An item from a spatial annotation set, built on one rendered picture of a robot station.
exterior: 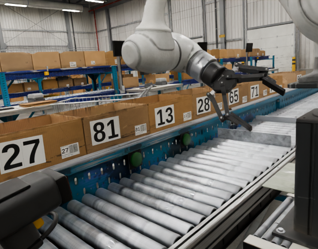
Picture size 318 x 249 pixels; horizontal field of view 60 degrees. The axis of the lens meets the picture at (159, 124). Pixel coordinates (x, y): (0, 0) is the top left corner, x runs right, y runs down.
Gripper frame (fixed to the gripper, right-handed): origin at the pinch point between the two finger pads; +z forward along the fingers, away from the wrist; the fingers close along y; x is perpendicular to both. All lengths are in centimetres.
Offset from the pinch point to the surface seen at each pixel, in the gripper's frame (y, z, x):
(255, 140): 13, -15, 93
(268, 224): -22.2, 19.6, 18.6
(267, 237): -25.3, 21.6, 12.9
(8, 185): -45, -8, -44
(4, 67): -123, -463, 240
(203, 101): 13, -56, 89
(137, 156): -39, -40, 42
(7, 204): -45, -4, -46
